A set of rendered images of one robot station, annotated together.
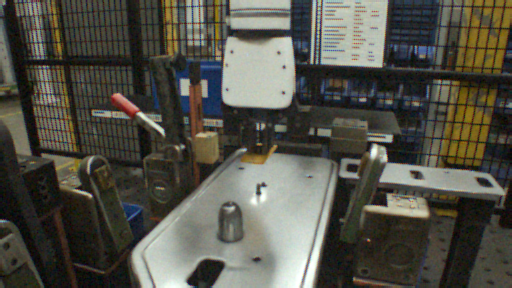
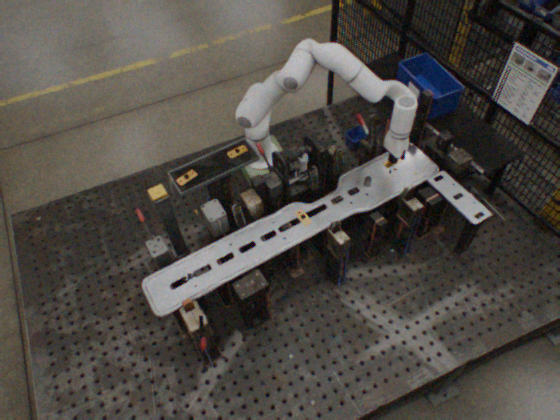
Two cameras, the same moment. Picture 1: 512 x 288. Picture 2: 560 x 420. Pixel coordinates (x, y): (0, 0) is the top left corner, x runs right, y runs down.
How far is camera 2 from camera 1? 1.76 m
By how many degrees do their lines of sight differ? 49
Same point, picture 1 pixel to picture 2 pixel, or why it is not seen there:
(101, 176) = (339, 155)
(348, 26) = (519, 91)
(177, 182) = (367, 154)
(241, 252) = (365, 190)
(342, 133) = (450, 160)
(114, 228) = (338, 167)
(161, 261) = (345, 183)
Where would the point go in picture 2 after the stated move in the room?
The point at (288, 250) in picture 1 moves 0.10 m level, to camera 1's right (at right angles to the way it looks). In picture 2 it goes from (376, 196) to (396, 208)
